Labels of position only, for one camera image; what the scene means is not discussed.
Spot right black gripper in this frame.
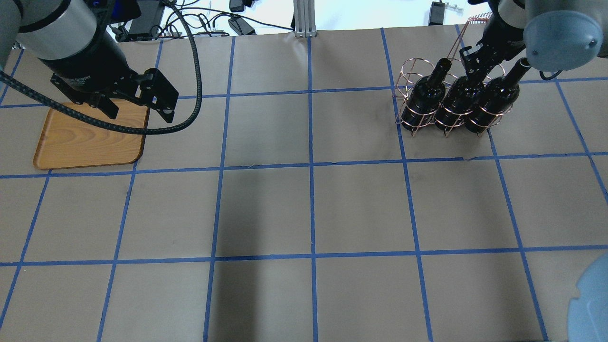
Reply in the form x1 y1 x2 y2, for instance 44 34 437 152
459 14 525 85

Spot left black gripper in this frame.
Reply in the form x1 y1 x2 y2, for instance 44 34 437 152
42 29 179 124

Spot dark wine bottle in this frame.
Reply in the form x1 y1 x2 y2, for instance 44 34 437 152
435 76 485 135

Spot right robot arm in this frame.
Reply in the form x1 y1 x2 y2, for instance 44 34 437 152
459 0 608 80

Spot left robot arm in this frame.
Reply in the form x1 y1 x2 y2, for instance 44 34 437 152
1 0 179 123

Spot dark wine bottle right end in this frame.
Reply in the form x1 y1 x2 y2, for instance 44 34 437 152
464 57 531 135

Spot dark wine bottle end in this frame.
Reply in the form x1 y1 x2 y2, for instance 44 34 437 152
401 57 452 136
464 57 531 135

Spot wooden tray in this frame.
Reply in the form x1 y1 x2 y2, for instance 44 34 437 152
33 109 145 170

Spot dark wine bottle left end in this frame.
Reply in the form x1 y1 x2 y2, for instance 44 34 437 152
401 57 452 136

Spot small black power brick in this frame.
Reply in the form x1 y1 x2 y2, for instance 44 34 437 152
427 0 447 26

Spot black power adapter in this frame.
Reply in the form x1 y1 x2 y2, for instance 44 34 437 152
127 0 165 41

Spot copper wire bottle basket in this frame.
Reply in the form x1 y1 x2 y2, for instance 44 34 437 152
393 18 515 137

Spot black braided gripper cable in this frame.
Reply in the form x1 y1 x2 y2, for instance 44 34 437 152
0 0 203 137

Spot aluminium frame post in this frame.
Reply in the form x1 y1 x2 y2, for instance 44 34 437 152
293 0 318 38

